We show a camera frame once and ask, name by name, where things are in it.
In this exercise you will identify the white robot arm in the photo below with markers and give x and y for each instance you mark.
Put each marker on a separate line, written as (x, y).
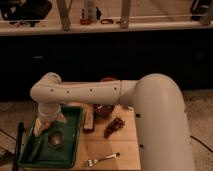
(160, 113)

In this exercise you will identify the bunch of dark grapes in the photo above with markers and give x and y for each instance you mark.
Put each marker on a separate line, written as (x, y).
(116, 124)

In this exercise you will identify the green plastic tray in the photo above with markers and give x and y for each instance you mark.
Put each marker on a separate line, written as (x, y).
(50, 158)

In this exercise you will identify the black office chair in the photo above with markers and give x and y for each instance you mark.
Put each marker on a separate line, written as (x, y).
(25, 12)

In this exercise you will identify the black pole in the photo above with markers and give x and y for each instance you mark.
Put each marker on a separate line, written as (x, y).
(18, 146)

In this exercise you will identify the small metal cup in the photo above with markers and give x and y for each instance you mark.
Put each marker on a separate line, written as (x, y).
(55, 139)

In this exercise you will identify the red bowl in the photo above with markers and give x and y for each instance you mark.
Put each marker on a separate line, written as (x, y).
(108, 79)

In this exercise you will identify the green cucumber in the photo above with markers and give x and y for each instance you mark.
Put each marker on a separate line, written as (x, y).
(35, 150)

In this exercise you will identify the silver metal fork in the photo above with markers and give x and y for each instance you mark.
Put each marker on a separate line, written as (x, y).
(93, 162)

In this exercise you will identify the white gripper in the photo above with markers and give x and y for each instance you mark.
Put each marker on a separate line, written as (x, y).
(47, 112)

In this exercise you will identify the wooden block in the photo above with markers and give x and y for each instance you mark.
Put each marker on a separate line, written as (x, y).
(88, 125)

